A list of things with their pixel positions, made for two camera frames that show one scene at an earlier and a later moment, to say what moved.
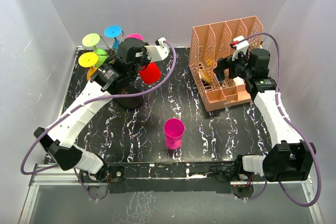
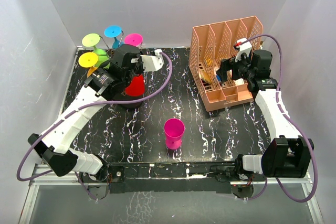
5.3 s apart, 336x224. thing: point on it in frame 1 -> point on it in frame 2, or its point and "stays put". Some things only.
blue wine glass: x=113 y=31 stays put
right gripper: x=223 y=63 stays put
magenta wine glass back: x=134 y=35 stays put
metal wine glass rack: x=130 y=100 -> x=111 y=51
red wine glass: x=151 y=74 -> x=136 y=87
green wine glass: x=92 y=40 stays put
